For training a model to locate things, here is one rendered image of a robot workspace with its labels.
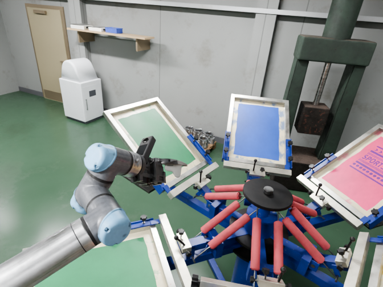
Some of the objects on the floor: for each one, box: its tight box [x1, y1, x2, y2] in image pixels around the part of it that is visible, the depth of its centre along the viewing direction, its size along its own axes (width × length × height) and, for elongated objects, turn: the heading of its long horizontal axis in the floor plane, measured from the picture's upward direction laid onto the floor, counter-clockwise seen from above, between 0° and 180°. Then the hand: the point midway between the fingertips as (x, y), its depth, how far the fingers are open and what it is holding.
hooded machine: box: [59, 58, 104, 124], centre depth 544 cm, size 64×57×127 cm
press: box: [270, 0, 377, 192], centre depth 348 cm, size 75×90×276 cm
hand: (170, 168), depth 95 cm, fingers open, 14 cm apart
